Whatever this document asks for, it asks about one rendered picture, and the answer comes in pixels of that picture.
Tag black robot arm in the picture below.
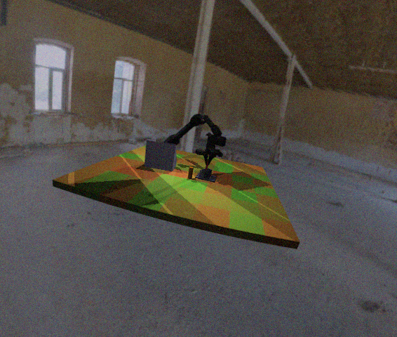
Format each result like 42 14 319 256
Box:
164 114 227 157

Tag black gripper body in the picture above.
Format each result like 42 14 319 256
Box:
196 143 223 157

